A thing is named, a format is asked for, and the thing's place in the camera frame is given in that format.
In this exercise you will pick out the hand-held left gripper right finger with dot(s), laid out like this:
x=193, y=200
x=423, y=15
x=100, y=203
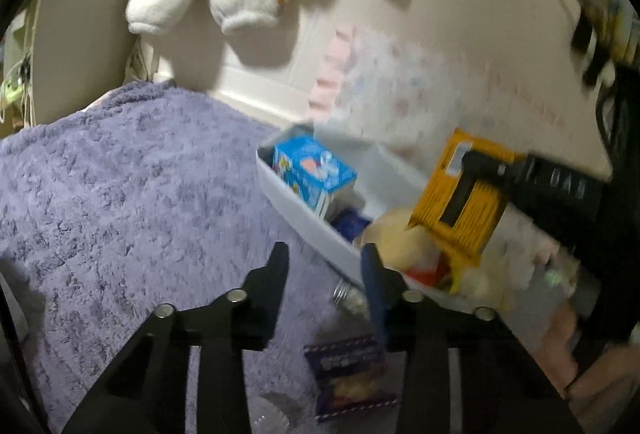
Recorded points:
x=372, y=284

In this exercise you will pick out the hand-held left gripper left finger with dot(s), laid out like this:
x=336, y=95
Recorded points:
x=272, y=294

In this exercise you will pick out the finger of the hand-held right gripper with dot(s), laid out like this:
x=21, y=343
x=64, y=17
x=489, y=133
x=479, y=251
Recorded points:
x=475, y=184

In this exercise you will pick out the orange snack packet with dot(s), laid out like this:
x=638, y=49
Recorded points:
x=485, y=224

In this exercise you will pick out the clear bread bag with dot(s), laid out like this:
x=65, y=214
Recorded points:
x=400, y=234

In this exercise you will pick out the red snack packet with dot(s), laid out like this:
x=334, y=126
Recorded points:
x=430, y=274

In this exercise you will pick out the white plastic bin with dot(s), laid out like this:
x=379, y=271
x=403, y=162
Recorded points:
x=300, y=209

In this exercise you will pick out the blue striped snack packet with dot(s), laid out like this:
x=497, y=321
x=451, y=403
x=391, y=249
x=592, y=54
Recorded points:
x=345, y=379

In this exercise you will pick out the person's right hand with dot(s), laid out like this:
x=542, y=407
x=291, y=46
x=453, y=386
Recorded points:
x=562, y=344

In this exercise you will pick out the dark blue packet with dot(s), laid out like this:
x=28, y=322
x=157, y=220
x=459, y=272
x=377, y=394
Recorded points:
x=350, y=224

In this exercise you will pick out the white printed pillow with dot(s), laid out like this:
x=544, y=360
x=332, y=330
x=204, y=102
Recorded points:
x=400, y=79

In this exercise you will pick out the blue printed box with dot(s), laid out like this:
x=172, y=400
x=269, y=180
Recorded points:
x=310, y=164

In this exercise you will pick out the purple fleece blanket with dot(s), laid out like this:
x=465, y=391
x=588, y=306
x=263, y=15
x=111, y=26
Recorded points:
x=125, y=214

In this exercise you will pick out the beige bed panel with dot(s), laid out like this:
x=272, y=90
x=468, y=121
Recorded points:
x=85, y=39

